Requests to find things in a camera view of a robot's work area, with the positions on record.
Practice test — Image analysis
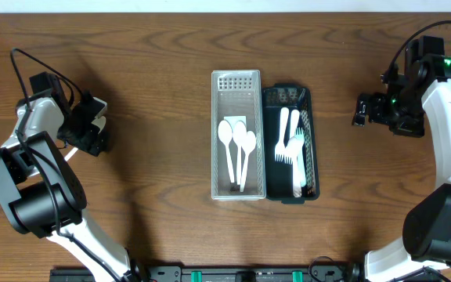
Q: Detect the white utensil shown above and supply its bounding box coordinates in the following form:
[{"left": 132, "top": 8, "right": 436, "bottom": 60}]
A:
[
  {"left": 240, "top": 131, "right": 256, "bottom": 192},
  {"left": 233, "top": 121, "right": 247, "bottom": 185},
  {"left": 63, "top": 115, "right": 107, "bottom": 162}
]

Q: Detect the white plastic spoon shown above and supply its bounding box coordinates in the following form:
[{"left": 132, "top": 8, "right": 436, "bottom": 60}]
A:
[
  {"left": 218, "top": 120, "right": 235, "bottom": 183},
  {"left": 285, "top": 128, "right": 306, "bottom": 197}
]

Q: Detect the white plastic fork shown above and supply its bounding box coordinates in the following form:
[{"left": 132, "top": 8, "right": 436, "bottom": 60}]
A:
[
  {"left": 275, "top": 107, "right": 289, "bottom": 162},
  {"left": 285, "top": 109, "right": 300, "bottom": 165}
]

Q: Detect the black plastic basket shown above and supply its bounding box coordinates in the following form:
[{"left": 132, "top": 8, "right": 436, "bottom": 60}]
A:
[{"left": 262, "top": 83, "right": 320, "bottom": 204}]

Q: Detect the clear plastic basket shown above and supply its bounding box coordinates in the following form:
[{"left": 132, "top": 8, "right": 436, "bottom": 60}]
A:
[{"left": 211, "top": 70, "right": 266, "bottom": 201}]

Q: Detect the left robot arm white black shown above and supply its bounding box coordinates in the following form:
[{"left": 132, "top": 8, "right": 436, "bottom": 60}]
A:
[{"left": 0, "top": 90, "right": 148, "bottom": 281}]

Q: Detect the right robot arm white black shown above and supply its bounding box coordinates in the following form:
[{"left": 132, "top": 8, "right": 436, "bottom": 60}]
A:
[{"left": 352, "top": 54, "right": 451, "bottom": 281}]

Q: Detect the white label in clear basket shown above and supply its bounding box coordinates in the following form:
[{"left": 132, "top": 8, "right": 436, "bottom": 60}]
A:
[{"left": 223, "top": 116, "right": 247, "bottom": 129}]

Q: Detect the black mounting rail front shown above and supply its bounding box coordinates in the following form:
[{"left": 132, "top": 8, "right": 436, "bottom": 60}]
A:
[{"left": 49, "top": 256, "right": 442, "bottom": 282}]

